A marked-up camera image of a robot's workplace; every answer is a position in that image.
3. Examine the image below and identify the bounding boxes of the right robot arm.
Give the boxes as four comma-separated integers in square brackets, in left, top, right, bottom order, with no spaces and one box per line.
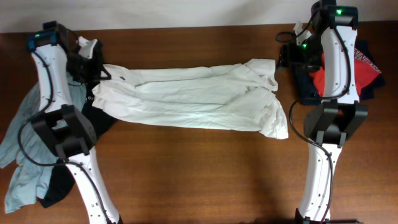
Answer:
[277,1,368,223]

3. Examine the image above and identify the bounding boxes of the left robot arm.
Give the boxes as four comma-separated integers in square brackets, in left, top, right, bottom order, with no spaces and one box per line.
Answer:
[27,21,122,223]

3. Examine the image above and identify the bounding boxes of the red folded shirt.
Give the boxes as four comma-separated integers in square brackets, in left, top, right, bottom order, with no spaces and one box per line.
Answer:
[310,49,381,96]

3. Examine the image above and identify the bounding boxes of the navy folded garment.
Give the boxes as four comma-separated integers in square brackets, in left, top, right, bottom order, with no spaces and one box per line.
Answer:
[291,40,386,100]

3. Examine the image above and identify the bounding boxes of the black t-shirt white logo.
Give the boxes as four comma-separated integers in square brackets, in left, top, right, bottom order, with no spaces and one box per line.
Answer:
[39,41,117,208]

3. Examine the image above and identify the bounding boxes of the white t-shirt black print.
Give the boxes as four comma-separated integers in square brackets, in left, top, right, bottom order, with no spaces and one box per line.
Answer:
[93,59,289,139]

